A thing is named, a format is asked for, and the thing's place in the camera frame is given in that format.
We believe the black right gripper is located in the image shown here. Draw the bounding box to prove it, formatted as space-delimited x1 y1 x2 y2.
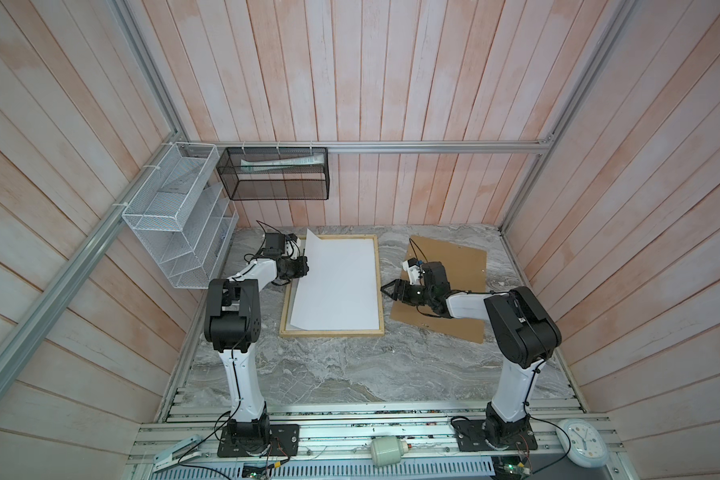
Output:
380 278 433 306

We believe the autumn forest photo print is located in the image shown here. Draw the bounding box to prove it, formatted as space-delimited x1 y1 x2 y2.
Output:
287 228 380 332

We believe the light wooden picture frame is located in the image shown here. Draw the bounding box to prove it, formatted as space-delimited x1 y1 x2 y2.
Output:
277 233 386 339

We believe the wooden backing board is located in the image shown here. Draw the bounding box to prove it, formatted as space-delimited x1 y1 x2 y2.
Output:
390 236 489 344

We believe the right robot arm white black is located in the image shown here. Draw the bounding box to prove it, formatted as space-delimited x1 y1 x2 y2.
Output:
380 258 562 445

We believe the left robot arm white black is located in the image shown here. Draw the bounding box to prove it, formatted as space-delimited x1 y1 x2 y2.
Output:
204 231 309 426

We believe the paper in black basket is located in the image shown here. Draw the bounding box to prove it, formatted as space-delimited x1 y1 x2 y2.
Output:
239 155 326 174

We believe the white cylindrical device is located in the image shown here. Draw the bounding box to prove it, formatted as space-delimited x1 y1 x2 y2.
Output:
370 436 410 468

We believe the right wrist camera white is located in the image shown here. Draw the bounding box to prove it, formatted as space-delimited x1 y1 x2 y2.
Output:
402 258 423 285

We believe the black wire mesh basket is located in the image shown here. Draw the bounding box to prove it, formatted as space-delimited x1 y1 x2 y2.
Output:
216 146 331 201

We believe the white wire mesh shelf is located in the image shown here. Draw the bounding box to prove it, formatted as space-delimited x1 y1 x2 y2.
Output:
122 142 239 290

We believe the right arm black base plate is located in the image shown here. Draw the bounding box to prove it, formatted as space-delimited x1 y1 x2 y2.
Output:
449 416 538 452

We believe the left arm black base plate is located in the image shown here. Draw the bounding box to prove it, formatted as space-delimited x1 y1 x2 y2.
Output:
217 420 300 458

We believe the white wall clock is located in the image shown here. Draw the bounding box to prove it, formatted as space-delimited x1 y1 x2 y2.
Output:
557 419 610 469

